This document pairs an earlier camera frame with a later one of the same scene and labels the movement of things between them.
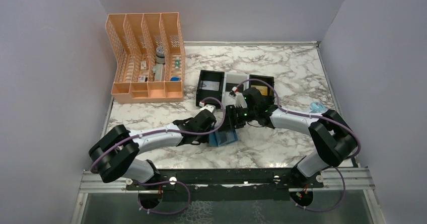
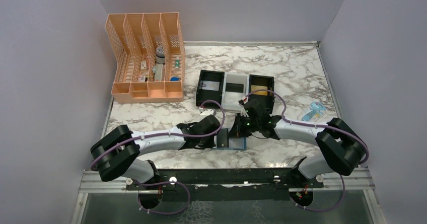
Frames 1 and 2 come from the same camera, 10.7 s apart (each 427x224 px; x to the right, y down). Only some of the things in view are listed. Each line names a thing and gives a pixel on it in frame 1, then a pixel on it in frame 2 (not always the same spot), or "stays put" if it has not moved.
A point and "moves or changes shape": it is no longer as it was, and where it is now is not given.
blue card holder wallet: (220, 138) moves or changes shape
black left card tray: (210, 76) stays put
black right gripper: (230, 123) → (237, 131)
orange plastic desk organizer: (149, 55) stays put
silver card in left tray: (212, 85) stays put
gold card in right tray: (264, 90) stays put
